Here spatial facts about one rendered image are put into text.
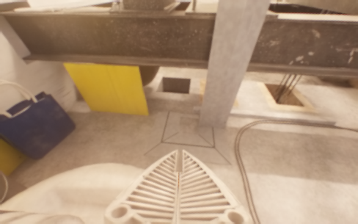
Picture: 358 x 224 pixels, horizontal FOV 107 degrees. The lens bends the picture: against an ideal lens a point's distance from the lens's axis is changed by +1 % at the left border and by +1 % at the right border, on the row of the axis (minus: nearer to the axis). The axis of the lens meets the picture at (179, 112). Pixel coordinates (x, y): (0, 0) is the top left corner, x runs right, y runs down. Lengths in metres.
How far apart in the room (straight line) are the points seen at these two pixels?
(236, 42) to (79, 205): 0.80
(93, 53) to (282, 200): 1.34
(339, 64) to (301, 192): 0.71
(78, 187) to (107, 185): 0.08
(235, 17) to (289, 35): 0.36
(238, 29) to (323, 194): 0.90
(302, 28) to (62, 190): 1.13
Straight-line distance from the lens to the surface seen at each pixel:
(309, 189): 1.04
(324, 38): 1.03
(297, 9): 1.80
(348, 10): 1.20
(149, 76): 1.28
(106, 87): 1.06
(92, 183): 0.48
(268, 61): 0.95
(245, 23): 0.68
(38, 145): 1.13
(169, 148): 0.87
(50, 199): 0.55
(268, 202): 0.89
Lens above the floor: 0.76
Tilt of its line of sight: 43 degrees down
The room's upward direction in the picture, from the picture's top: straight up
